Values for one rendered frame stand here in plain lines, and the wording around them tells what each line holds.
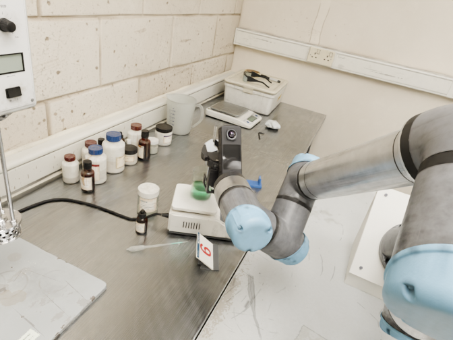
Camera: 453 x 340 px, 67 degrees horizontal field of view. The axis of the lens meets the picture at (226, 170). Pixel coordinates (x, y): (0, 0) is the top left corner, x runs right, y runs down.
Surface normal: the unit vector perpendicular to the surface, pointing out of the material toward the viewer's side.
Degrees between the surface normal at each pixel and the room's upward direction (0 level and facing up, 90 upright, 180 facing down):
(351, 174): 104
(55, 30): 90
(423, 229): 68
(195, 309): 0
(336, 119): 90
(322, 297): 0
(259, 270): 0
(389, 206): 43
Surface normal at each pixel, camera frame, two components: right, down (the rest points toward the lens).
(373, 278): -0.17, -0.38
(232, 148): 0.30, -0.04
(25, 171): 0.91, 0.33
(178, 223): 0.00, 0.48
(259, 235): 0.23, 0.49
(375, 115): -0.40, 0.39
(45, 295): 0.17, -0.86
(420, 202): -0.89, -0.45
